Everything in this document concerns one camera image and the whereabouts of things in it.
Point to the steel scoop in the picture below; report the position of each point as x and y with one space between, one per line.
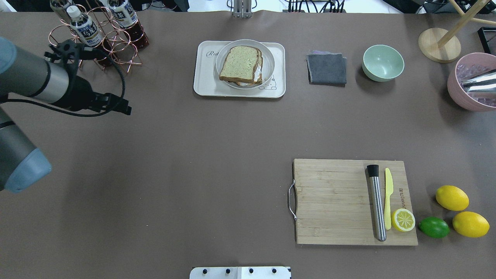
481 86

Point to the green lime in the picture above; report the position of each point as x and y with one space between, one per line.
434 227

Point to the aluminium frame post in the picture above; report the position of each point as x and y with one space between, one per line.
242 8

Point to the lemon half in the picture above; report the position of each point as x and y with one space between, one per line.
403 220

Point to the wooden mug tree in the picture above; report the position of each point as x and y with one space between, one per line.
441 45

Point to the cream serving tray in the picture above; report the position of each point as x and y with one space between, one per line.
205 83

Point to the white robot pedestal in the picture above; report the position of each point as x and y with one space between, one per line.
253 272

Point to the fried egg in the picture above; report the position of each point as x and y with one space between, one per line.
257 78

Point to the wooden cutting board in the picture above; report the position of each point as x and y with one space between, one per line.
334 202

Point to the drink bottle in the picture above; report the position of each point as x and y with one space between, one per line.
60 8
128 21
84 26

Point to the copper wire bottle rack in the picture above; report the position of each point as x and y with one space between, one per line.
115 44

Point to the pink bowl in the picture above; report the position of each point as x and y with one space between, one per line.
455 89

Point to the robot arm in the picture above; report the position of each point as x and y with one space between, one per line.
51 82

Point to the grey folded cloth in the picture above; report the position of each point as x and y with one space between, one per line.
326 68

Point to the green bowl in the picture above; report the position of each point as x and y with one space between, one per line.
382 63

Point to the clear ice cubes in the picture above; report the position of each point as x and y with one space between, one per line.
466 72

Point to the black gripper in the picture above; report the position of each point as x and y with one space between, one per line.
78 93

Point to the bread slice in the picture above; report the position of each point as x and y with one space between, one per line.
239 65
260 59

